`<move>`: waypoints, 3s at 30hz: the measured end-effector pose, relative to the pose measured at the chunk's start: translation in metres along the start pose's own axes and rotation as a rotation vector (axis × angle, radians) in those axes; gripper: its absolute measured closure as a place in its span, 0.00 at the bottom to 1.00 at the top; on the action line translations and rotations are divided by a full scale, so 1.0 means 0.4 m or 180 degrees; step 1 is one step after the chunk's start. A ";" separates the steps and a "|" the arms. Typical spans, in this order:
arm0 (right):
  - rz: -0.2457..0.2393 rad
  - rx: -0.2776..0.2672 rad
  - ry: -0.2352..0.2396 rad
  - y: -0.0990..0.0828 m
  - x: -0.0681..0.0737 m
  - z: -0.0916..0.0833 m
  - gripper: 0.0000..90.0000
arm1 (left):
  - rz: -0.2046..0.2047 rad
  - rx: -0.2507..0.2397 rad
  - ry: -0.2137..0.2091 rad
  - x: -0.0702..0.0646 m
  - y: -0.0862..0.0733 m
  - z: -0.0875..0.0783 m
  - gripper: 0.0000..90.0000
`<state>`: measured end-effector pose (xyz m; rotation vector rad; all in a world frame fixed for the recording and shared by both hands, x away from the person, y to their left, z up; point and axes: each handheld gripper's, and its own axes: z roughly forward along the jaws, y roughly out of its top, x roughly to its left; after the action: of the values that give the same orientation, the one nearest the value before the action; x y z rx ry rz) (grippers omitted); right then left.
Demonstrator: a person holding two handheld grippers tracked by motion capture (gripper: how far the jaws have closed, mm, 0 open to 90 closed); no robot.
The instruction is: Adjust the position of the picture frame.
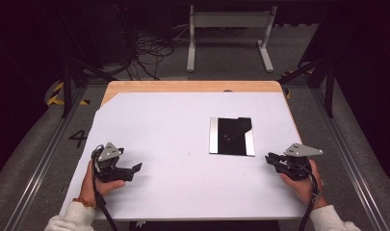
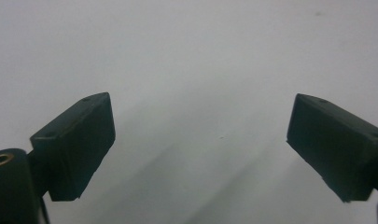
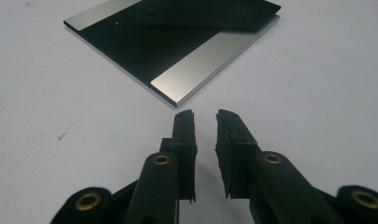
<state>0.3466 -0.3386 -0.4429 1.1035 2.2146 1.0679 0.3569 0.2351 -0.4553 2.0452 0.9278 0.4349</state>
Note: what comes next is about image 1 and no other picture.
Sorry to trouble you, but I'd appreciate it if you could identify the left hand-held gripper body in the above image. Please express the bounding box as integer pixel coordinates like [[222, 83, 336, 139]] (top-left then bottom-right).
[[91, 141, 129, 183]]

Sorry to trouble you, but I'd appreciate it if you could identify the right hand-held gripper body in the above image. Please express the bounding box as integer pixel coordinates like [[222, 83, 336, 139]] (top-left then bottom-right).
[[278, 142, 324, 182]]

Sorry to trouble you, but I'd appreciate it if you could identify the silver picture frame black back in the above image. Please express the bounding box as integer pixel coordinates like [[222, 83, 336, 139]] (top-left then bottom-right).
[[209, 116, 256, 158]]

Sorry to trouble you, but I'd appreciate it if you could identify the person's right hand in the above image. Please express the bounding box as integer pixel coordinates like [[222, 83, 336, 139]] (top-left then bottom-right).
[[280, 159, 329, 210]]

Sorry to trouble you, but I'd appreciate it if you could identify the person's left hand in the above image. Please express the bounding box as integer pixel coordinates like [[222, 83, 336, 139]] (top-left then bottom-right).
[[79, 160, 126, 207]]

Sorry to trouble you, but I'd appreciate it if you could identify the white table cover board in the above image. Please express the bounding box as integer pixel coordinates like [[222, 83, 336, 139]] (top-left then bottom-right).
[[58, 91, 308, 222]]

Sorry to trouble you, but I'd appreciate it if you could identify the black metal stand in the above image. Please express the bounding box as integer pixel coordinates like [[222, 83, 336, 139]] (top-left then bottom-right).
[[277, 47, 337, 119], [57, 6, 119, 119]]

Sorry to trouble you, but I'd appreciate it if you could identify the yellow black hazard tape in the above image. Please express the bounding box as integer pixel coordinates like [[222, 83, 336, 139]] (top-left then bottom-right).
[[46, 81, 91, 107]]

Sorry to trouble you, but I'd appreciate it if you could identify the white metal stand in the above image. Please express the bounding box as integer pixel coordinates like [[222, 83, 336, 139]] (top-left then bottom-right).
[[186, 4, 278, 73]]

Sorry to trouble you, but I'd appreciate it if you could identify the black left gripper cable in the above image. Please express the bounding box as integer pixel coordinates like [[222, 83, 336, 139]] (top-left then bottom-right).
[[91, 144, 119, 231]]

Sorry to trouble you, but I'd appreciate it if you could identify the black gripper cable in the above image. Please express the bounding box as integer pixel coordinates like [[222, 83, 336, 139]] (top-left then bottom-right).
[[91, 144, 119, 231], [298, 163, 323, 231]]

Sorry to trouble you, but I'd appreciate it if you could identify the aluminium floor rail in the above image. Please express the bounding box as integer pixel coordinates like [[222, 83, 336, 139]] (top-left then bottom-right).
[[311, 86, 390, 231], [2, 86, 89, 231]]

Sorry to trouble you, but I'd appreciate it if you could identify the orange bead bracelet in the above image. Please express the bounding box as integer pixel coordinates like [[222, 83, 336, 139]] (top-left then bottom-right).
[[72, 196, 97, 209]]

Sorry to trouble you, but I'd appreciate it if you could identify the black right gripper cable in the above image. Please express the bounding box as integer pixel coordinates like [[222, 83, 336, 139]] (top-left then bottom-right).
[[298, 163, 323, 231]]

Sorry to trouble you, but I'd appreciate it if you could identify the bundle of black cables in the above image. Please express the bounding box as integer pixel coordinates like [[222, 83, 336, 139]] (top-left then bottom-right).
[[118, 30, 175, 82]]

